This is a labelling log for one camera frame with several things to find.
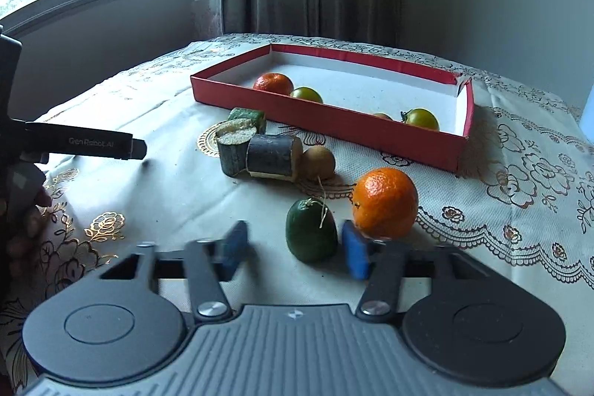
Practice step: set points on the person's left hand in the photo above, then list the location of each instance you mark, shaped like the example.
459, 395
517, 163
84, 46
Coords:
28, 224

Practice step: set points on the dull green sugarcane piece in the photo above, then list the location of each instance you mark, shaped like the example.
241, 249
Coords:
232, 157

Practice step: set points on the green fruit with brown calyx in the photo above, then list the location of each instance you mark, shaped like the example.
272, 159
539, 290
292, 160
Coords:
422, 119

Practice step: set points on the smooth green round fruit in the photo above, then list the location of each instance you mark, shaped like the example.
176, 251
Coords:
307, 94

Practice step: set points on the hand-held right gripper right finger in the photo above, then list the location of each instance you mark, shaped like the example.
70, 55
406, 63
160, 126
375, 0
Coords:
355, 252

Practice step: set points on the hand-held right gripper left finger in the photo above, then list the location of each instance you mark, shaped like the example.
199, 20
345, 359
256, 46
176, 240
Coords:
234, 247

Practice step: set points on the red cardboard box tray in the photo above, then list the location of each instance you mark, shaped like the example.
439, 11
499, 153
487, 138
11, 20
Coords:
371, 76

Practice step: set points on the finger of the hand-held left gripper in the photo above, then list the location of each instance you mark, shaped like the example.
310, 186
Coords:
93, 141

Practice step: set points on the dark sugarcane piece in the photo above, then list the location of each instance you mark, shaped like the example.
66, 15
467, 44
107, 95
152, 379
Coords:
271, 154

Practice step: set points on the mandarin orange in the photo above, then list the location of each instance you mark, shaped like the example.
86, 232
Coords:
273, 83
385, 201

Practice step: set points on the small dark green avocado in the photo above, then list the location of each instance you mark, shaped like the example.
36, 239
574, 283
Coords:
308, 233

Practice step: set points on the bright green sugarcane piece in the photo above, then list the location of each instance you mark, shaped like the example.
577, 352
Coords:
246, 116

